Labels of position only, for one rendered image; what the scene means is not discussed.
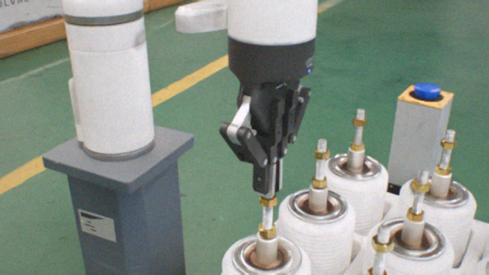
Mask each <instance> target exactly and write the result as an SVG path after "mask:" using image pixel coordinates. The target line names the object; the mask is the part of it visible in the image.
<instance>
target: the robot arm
mask: <svg viewBox="0 0 489 275"><path fill-rule="evenodd" d="M317 7H318V0H202V2H197V3H194V4H190V5H184V6H181V7H179V8H178V9H177V11H176V30H177V31H178V32H182V33H188V34H195V33H203V32H209V31H220V30H224V29H225V28H228V68H229V69H230V71H231V72H232V73H233V74H235V76H236V78H237V79H238V80H239V82H240V88H239V92H238V95H237V98H236V105H237V108H238V109H239V111H238V112H237V113H236V115H235V117H234V119H233V122H232V123H228V122H226V121H225V122H223V123H222V125H221V127H220V134H221V135H222V136H223V138H224V139H225V142H226V143H227V144H228V146H229V147H230V148H231V149H232V151H233V153H234V154H235V156H236V157H238V159H239V160H240V161H241V162H243V163H249V164H253V180H252V181H253V182H252V188H253V192H254V193H255V194H256V195H259V196H263V197H265V198H268V199H269V198H271V197H272V196H273V195H274V194H275V193H276V192H279V191H280V190H281V189H282V182H283V157H284V156H285V155H286V153H287V145H288V144H293V143H294V142H295V140H296V135H297V132H298V130H299V129H300V125H301V123H302V120H303V116H304V113H305V110H306V106H307V105H308V102H309V97H310V95H311V88H309V87H306V86H301V85H299V84H300V80H301V79H303V78H305V77H307V76H308V75H309V74H310V73H311V72H312V70H313V65H314V53H315V42H316V18H317ZM62 8H63V17H64V21H65V25H66V34H67V40H68V44H69V49H70V58H71V63H72V68H73V77H74V78H72V79H71V80H70V81H69V84H70V94H71V99H72V103H73V112H74V117H75V122H76V130H77V135H78V140H79V147H80V148H82V149H84V150H85V151H86V153H87V154H88V155H89V156H90V157H91V158H93V159H97V160H104V161H122V160H130V159H134V158H137V157H140V156H142V155H144V154H146V153H148V152H149V151H150V150H151V149H152V148H154V146H155V133H154V115H153V107H151V90H150V81H149V72H148V63H147V47H146V39H145V30H144V16H143V15H144V13H143V10H144V0H62ZM260 143H261V144H260Z"/></svg>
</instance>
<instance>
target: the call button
mask: <svg viewBox="0 0 489 275"><path fill-rule="evenodd" d="M440 91H441V88H440V87H439V86H437V85H435V84H432V83H427V82H421V83H417V84H416V85H415V86H414V92H416V96H417V97H419V98H421V99H435V98H436V97H437V96H438V95H439V94H440Z"/></svg>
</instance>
